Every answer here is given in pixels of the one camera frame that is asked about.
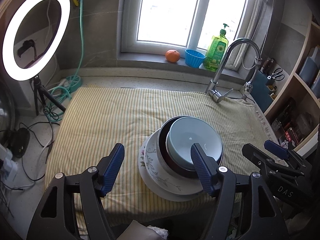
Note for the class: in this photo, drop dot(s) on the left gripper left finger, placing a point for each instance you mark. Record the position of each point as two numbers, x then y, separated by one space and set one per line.
55 216

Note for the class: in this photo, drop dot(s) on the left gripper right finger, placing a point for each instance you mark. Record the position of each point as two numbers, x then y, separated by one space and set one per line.
260 216

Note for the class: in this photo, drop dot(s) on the white plate grey pattern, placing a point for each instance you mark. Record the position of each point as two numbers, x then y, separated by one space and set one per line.
168 181

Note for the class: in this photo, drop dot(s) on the floral plate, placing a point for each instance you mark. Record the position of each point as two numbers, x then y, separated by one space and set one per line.
153 187

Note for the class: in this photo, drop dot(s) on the large steel bowl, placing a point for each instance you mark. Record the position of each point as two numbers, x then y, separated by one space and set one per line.
163 156

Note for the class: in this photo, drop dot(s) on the red steel bowl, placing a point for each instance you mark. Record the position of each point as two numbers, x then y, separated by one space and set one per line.
178 134

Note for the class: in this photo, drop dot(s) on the wooden shelf unit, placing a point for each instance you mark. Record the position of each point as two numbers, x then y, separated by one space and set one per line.
305 99

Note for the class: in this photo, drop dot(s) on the white power adapter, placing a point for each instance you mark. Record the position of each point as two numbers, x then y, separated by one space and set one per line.
8 167

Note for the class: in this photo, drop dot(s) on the teal knife holder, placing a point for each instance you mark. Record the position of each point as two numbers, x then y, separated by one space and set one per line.
261 93

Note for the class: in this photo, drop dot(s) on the scissors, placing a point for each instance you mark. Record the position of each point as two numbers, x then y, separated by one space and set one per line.
277 75

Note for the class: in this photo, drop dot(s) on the striped yellow towel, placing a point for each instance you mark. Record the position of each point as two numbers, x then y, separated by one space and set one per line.
99 117

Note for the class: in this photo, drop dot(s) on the black pot lid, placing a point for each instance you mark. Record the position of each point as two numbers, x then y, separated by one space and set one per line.
8 113

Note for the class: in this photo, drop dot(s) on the black light tripod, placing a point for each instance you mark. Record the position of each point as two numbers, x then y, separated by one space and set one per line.
39 90

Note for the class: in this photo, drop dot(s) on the white plug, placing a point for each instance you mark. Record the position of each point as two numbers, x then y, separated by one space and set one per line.
61 82

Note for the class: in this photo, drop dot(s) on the teal round power strip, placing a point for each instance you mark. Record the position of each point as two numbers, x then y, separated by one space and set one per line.
72 83

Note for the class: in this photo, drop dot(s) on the green dish soap bottle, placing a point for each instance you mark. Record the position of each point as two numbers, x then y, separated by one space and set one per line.
216 50

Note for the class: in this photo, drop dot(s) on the blue ribbed cup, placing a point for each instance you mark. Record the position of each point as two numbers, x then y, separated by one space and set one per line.
193 58

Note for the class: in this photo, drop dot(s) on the orange fruit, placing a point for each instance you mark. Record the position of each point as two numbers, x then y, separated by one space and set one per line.
172 56

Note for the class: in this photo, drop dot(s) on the ring light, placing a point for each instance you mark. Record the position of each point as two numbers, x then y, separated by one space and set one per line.
33 32

